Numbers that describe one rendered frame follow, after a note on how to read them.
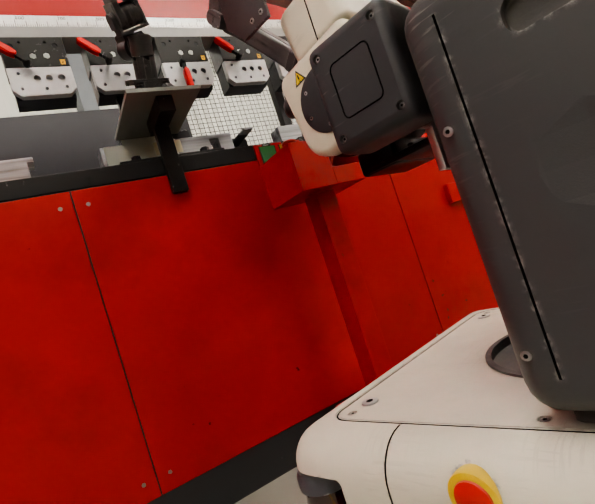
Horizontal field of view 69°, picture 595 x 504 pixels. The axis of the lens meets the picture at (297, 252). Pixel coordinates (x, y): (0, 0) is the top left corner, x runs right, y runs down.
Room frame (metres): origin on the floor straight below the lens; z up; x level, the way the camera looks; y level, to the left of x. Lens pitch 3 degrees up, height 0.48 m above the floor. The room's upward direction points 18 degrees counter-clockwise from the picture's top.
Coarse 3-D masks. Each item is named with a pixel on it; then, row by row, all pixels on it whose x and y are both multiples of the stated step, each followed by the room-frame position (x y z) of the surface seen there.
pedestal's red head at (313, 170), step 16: (272, 144) 1.16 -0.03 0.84; (288, 144) 1.00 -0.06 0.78; (304, 144) 1.03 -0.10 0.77; (272, 160) 1.08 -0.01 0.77; (288, 160) 1.02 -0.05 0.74; (304, 160) 1.02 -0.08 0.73; (320, 160) 1.04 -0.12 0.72; (336, 160) 1.18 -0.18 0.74; (352, 160) 1.12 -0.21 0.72; (272, 176) 1.10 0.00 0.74; (288, 176) 1.04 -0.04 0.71; (304, 176) 1.01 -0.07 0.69; (320, 176) 1.04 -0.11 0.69; (336, 176) 1.06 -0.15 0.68; (352, 176) 1.09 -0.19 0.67; (272, 192) 1.12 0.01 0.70; (288, 192) 1.06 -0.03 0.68; (304, 192) 1.03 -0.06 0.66; (336, 192) 1.19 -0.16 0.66
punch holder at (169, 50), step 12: (156, 48) 1.27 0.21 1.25; (168, 48) 1.28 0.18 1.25; (180, 48) 1.30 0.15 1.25; (192, 48) 1.31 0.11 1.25; (156, 60) 1.29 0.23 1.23; (168, 60) 1.27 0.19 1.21; (192, 60) 1.31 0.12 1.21; (204, 60) 1.33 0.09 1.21; (168, 72) 1.26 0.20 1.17; (180, 72) 1.28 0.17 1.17; (192, 72) 1.32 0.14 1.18; (204, 72) 1.33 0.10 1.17; (168, 84) 1.27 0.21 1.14; (180, 84) 1.27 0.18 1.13; (204, 84) 1.31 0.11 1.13; (204, 96) 1.39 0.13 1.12
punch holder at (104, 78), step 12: (108, 48) 1.19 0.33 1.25; (84, 60) 1.21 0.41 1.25; (96, 60) 1.17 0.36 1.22; (120, 60) 1.20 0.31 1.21; (96, 72) 1.16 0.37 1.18; (108, 72) 1.18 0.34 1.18; (120, 72) 1.20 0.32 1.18; (132, 72) 1.21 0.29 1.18; (96, 84) 1.16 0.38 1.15; (108, 84) 1.17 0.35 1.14; (120, 84) 1.19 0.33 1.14; (96, 96) 1.22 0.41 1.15; (108, 96) 1.20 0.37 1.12
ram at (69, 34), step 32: (0, 0) 1.08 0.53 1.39; (32, 0) 1.12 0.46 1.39; (64, 0) 1.16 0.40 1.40; (96, 0) 1.20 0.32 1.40; (160, 0) 1.29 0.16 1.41; (192, 0) 1.34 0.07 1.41; (0, 32) 1.07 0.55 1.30; (32, 32) 1.11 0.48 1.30; (64, 32) 1.14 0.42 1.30; (96, 32) 1.18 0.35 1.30; (160, 32) 1.28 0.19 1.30; (192, 32) 1.33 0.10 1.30; (224, 32) 1.38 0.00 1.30
